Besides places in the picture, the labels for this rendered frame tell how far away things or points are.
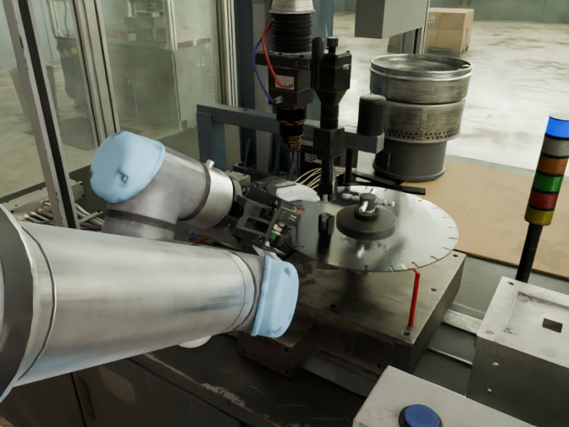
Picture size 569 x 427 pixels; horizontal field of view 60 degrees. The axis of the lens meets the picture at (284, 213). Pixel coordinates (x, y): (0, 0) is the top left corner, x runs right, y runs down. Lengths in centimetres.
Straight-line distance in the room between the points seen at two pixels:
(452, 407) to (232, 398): 36
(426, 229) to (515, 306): 20
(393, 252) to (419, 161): 79
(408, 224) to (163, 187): 54
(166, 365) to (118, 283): 68
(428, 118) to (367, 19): 45
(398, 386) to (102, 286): 50
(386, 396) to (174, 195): 36
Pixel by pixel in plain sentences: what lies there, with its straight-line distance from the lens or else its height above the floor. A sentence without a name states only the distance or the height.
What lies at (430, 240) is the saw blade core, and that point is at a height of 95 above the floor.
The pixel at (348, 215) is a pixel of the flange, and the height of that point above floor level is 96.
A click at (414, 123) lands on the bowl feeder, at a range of 153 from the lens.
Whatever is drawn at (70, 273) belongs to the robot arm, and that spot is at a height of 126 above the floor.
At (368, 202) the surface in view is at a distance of 91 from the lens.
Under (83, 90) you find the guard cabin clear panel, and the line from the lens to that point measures 188.
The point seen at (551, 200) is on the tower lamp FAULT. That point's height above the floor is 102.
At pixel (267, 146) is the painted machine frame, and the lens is 159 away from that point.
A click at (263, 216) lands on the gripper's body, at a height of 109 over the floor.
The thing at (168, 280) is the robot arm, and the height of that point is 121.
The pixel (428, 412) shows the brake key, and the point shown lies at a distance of 66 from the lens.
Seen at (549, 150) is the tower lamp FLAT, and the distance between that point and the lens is 93.
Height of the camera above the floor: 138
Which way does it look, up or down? 27 degrees down
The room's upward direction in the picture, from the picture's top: straight up
